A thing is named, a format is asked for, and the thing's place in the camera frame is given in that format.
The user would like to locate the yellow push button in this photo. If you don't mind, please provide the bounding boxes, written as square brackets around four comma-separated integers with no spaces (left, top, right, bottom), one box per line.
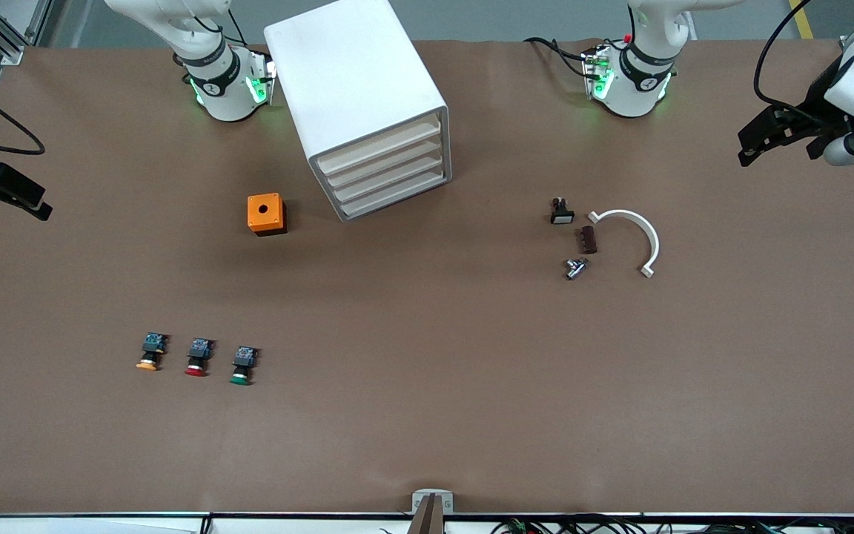
[136,333,169,371]

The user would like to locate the orange button enclosure box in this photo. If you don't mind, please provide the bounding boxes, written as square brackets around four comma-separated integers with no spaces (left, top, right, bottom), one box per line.
[248,194,287,237]

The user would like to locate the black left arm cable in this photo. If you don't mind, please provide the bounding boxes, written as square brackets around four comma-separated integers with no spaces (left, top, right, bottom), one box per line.
[753,0,817,110]

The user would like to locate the red push button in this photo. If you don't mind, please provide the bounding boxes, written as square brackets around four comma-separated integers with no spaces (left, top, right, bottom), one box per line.
[185,338,216,377]

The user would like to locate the white table edge rail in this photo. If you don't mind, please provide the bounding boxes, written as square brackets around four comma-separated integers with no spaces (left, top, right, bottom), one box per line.
[0,510,854,534]

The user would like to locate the aluminium frame profile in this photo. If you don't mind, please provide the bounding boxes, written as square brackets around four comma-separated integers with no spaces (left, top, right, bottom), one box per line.
[0,0,53,66]

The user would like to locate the grey metal bracket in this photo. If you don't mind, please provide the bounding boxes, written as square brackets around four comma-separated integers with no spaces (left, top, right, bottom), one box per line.
[412,489,454,514]

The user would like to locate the white curved plastic arc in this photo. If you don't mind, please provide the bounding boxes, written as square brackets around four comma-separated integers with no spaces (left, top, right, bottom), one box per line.
[588,209,660,279]

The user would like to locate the green push button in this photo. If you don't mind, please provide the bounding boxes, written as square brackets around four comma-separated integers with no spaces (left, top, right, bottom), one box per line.
[230,346,259,386]

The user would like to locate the black base cable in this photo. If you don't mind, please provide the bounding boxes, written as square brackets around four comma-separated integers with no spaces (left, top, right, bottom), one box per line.
[523,37,595,79]

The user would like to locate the tangled black cables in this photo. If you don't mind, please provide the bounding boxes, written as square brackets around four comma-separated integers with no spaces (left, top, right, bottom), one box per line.
[490,515,854,534]

